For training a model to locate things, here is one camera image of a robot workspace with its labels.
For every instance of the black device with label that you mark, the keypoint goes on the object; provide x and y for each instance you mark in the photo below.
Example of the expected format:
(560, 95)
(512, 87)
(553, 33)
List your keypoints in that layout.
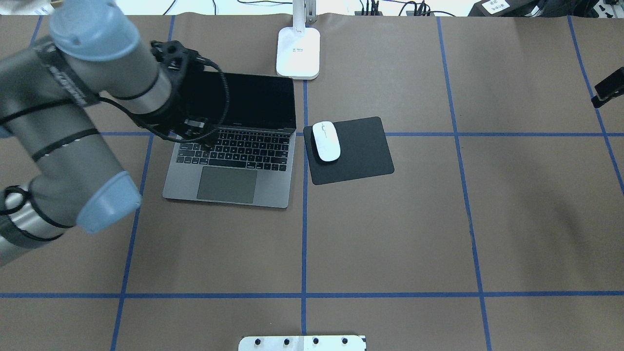
(506, 8)

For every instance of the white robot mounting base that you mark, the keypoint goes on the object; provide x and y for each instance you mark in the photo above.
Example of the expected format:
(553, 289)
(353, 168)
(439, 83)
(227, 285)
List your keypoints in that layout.
(303, 343)

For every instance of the black mouse pad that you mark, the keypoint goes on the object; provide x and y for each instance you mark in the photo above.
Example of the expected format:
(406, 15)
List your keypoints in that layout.
(364, 152)

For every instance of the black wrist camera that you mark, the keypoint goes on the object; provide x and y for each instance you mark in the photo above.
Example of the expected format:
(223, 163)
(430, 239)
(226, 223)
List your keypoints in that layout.
(175, 57)

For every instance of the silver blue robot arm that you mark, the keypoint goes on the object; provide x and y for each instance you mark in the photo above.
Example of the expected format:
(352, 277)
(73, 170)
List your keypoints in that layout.
(94, 54)

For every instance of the grey laptop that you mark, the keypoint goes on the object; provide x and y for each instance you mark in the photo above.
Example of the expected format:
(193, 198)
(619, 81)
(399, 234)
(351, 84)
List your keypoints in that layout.
(251, 162)

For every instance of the white desk lamp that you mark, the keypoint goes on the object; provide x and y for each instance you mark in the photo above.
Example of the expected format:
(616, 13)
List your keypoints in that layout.
(298, 51)

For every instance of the white computer mouse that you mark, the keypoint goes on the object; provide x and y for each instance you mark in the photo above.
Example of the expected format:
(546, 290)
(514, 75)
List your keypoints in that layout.
(326, 141)

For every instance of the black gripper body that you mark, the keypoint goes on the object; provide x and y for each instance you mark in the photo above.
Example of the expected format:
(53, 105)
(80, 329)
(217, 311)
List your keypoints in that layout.
(179, 105)

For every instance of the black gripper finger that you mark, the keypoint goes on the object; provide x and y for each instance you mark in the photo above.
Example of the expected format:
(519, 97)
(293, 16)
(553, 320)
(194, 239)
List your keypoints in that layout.
(196, 125)
(208, 142)
(610, 87)

